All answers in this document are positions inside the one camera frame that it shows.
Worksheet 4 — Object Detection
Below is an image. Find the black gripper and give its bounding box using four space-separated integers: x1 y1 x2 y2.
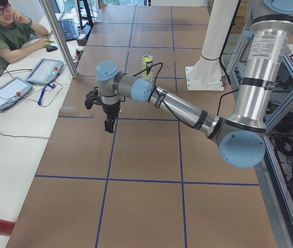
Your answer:
102 102 120 133

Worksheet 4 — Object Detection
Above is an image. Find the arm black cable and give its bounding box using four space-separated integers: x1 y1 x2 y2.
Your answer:
120 62 240 127

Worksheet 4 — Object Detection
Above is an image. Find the teach pendant tablet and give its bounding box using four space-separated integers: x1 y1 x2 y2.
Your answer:
25 58 64 85
0 77 33 111

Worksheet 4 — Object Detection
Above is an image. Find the aluminium frame post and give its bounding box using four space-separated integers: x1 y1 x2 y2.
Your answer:
39 0 78 79

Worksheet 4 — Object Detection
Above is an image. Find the far teach pendant tablet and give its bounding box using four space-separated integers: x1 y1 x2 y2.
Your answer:
25 58 64 85

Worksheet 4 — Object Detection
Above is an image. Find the near teach pendant tablet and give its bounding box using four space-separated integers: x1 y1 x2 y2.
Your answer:
0 77 33 111

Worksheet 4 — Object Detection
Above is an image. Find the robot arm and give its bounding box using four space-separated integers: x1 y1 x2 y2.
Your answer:
94 1 293 168

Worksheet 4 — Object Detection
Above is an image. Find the black computer mouse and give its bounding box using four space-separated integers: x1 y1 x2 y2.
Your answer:
45 45 58 52

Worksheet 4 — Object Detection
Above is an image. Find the white pedestal column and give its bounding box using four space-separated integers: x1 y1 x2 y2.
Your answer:
186 0 240 91

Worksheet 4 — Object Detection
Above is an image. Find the black keyboard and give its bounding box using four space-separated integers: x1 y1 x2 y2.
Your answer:
58 18 79 41

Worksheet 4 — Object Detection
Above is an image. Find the blue lanyard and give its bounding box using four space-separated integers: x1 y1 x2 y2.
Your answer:
37 83 56 106

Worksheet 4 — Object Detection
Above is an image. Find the Wilson tennis ball can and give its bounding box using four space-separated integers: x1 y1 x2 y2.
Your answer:
142 54 153 82

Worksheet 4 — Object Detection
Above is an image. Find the person in green shirt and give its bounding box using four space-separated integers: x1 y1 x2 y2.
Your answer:
0 1 51 70

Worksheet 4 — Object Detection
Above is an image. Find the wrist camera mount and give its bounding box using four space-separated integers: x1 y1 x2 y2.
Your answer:
84 86 102 110

